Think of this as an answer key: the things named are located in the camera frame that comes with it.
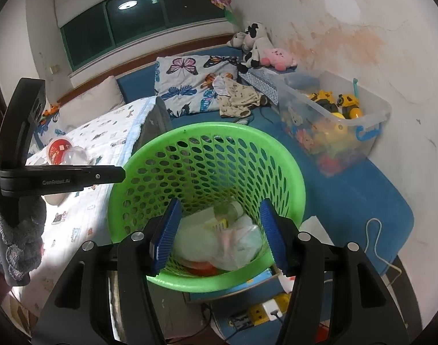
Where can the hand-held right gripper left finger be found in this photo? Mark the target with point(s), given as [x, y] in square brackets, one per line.
[166, 237]

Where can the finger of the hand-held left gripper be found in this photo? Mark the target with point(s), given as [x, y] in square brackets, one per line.
[104, 175]

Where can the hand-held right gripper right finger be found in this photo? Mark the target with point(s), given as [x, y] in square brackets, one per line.
[274, 237]

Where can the clear plastic dome cup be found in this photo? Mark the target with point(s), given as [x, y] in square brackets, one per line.
[77, 156]

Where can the clear plastic bag pink contents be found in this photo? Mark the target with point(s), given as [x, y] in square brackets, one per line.
[240, 244]

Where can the red paper cup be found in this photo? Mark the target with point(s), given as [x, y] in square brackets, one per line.
[57, 151]

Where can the red foam mesh net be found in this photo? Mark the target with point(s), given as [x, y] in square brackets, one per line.
[201, 267]

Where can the clear plastic bottle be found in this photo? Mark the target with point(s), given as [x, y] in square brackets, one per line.
[231, 210]

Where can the yellow drink carton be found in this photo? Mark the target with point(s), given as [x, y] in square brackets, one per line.
[219, 224]

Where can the green plastic basket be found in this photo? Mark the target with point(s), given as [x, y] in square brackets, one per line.
[204, 151]

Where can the person's left hand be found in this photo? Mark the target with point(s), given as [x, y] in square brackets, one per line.
[28, 237]

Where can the orange plush toy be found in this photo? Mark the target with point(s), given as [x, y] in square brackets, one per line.
[51, 112]

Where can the white cartoon printed blanket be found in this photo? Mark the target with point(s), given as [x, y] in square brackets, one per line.
[93, 140]

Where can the white paper sheet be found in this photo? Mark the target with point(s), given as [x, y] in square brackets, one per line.
[317, 231]

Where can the yellow white power strip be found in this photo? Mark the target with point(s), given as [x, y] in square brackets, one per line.
[262, 311]

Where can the beige pillow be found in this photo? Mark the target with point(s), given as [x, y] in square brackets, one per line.
[93, 100]

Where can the blue mattress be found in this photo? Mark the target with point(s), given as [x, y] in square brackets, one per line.
[348, 201]

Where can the pile of colourful toys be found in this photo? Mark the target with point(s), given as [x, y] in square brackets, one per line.
[323, 143]

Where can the butterfly print pillow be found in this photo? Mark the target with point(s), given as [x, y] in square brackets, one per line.
[186, 79]

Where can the clear plastic storage bin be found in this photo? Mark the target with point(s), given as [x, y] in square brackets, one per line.
[369, 140]

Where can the yellow toy truck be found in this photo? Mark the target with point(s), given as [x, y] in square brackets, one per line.
[323, 100]
[350, 107]

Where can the beige printed clothes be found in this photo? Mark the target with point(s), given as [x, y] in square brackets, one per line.
[236, 97]

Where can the blue white patterned box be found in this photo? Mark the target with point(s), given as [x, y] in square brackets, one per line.
[262, 84]

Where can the dark window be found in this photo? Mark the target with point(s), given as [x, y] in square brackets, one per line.
[140, 18]

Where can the teal toy shovel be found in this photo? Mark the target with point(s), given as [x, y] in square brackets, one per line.
[355, 87]

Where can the pink plush toy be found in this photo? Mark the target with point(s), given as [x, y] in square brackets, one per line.
[280, 58]

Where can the grey plush toy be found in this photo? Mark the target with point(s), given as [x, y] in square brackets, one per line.
[236, 39]

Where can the black white cow plush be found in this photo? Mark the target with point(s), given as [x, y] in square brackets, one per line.
[256, 43]

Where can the artificial flower decoration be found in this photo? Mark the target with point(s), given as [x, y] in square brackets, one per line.
[222, 0]

